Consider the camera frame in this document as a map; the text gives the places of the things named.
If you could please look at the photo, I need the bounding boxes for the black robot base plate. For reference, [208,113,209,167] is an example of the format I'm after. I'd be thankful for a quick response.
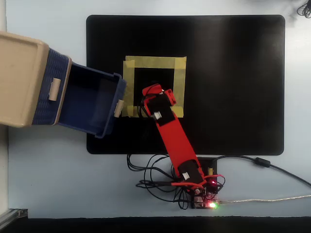
[196,157,220,182]

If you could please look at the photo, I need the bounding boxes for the black servo cable bundle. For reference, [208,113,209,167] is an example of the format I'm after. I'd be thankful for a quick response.
[126,153,195,210]

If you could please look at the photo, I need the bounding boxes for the black power cable with ferrite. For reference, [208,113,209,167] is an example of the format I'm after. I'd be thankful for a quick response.
[210,155,311,188]

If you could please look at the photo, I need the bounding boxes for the silver usb cable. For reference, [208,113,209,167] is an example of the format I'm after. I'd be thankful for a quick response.
[217,195,311,205]

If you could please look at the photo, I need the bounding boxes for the red wire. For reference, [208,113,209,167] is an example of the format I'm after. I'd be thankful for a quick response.
[171,174,225,189]

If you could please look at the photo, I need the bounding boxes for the aluminium profile rail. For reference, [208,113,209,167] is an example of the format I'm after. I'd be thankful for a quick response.
[0,208,29,227]

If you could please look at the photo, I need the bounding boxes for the blue wicker drawer beige handle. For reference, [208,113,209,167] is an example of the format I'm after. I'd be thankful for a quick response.
[32,48,71,126]
[57,62,128,139]

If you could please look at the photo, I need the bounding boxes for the black rectangular mat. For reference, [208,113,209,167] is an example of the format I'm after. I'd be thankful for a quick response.
[86,15,286,155]

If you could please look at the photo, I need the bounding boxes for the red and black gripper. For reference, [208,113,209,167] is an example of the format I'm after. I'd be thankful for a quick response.
[141,83,177,106]

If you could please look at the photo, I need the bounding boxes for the beige drawer cabinet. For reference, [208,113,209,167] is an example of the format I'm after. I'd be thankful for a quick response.
[0,31,73,129]

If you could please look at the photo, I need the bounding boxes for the controller circuit board with leds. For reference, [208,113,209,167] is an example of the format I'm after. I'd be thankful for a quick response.
[191,179,221,210]

